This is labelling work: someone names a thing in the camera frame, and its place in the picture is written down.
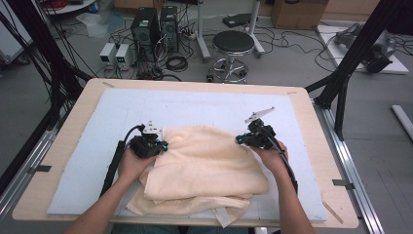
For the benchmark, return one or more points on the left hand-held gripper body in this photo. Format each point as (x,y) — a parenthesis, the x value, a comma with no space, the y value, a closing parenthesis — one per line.
(146,146)

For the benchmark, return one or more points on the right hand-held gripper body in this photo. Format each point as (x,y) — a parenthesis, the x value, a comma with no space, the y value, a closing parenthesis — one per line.
(261,135)

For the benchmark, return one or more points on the cream towel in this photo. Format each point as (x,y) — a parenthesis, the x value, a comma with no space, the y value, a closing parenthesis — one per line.
(201,165)

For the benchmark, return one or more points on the person's left hand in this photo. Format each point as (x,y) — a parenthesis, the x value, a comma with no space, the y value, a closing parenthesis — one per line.
(133,165)

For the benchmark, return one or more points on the person's right hand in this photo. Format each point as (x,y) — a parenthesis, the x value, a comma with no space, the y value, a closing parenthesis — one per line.
(271,159)

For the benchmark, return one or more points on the pale blue foam mat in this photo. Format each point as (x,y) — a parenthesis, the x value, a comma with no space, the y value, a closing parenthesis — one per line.
(195,104)

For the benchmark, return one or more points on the tan tape strip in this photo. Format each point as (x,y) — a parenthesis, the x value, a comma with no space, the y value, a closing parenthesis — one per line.
(108,84)
(332,212)

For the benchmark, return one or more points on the white power supply unit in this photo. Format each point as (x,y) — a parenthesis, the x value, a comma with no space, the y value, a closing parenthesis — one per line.
(124,56)
(107,53)

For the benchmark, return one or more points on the black round stool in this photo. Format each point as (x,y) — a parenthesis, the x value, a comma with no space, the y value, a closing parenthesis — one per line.
(233,42)

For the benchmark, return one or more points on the white stand leg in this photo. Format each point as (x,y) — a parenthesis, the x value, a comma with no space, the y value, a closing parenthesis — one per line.
(202,39)
(255,29)

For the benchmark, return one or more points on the large black computer tower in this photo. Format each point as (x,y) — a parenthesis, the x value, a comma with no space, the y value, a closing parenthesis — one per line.
(144,32)

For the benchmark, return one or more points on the white floor board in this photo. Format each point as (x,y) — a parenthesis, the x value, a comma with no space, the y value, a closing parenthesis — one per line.
(337,52)

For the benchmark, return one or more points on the slim black computer tower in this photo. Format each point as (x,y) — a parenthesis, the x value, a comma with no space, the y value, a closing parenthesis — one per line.
(169,27)

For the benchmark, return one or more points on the black flat case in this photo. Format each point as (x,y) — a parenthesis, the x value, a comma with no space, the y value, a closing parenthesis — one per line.
(237,20)

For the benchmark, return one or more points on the cardboard box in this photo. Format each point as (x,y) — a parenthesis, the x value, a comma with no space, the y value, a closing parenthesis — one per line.
(298,14)

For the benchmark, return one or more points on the clear plastic bag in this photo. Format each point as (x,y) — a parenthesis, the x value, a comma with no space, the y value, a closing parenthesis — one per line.
(94,24)

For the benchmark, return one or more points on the white tube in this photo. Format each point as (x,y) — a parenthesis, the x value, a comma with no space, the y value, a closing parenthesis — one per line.
(402,120)

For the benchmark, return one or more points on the grey machine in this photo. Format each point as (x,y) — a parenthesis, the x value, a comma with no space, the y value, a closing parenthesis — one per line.
(383,42)

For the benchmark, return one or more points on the white round table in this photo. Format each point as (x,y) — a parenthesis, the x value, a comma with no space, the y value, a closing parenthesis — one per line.
(73,7)

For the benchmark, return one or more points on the aluminium rail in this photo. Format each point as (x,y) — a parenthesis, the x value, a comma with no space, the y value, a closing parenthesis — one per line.
(341,156)
(45,143)

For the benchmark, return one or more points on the grey metal bracket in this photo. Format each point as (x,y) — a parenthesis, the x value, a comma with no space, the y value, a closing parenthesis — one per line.
(342,184)
(40,168)

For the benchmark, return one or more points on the black metal frame post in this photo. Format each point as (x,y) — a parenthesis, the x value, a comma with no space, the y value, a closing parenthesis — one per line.
(357,48)
(42,39)

